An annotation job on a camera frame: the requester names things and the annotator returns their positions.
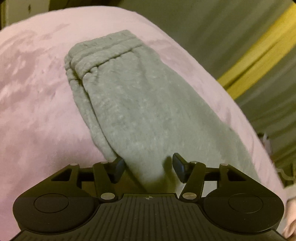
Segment grey sweatpants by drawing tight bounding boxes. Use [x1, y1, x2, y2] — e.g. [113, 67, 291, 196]
[65, 30, 258, 194]

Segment pink fleece bed blanket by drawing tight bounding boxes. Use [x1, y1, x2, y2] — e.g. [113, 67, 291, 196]
[1, 6, 295, 240]

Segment grey curtain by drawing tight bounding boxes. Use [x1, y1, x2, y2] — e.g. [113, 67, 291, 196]
[115, 0, 296, 176]

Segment yellow curtain stripe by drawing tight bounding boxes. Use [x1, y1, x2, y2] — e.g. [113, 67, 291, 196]
[218, 3, 295, 99]

